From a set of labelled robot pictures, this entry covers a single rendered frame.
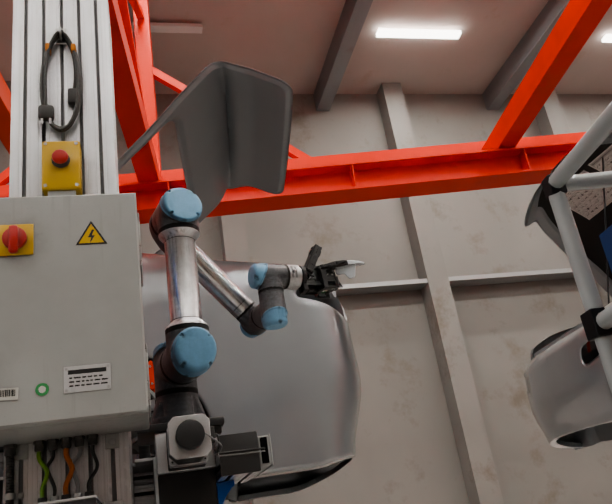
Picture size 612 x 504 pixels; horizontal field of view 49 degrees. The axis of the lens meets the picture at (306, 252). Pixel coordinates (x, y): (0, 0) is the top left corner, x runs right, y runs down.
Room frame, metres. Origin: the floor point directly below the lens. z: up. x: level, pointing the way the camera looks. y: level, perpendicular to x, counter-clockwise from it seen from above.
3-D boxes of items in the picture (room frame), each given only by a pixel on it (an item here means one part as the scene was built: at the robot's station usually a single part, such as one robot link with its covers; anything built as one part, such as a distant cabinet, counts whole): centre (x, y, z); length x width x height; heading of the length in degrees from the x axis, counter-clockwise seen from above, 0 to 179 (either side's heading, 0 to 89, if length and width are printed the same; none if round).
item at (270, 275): (1.86, 0.12, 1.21); 0.11 x 0.08 x 0.09; 120
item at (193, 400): (1.84, 0.42, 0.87); 0.15 x 0.15 x 0.10
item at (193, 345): (1.73, 0.35, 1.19); 0.15 x 0.12 x 0.55; 30
